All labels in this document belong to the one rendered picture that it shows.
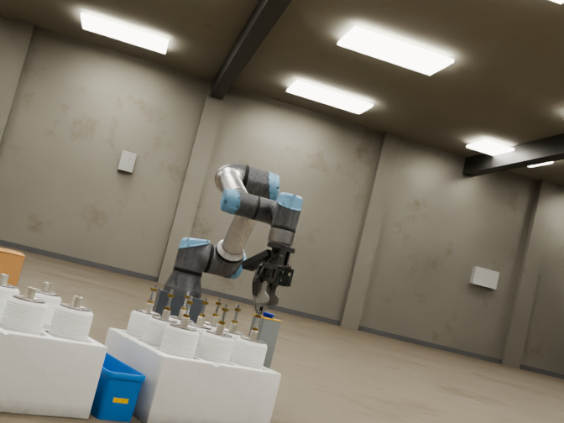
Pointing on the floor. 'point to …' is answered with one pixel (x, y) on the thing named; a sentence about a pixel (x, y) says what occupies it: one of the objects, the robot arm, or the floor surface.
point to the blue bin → (117, 390)
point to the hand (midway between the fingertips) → (258, 309)
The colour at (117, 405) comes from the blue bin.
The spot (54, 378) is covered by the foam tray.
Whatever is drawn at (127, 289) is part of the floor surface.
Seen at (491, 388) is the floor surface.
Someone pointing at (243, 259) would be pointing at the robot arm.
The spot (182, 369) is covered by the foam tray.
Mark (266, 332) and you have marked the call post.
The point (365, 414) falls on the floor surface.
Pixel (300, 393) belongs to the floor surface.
